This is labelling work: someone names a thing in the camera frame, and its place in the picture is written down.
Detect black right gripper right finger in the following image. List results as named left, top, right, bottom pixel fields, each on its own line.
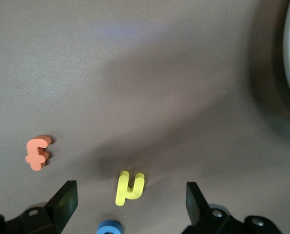
left=181, top=182, right=282, bottom=234

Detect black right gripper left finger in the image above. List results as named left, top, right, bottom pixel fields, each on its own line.
left=0, top=180, right=78, bottom=234

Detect blue letter o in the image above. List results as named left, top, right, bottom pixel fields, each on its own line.
left=96, top=219, right=123, bottom=234

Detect orange letter f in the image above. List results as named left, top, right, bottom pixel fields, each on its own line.
left=24, top=135, right=55, bottom=172

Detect yellow letter h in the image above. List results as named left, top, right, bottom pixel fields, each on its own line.
left=115, top=170, right=145, bottom=207

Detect brown table cover sheet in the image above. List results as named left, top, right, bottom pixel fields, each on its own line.
left=0, top=0, right=290, bottom=234

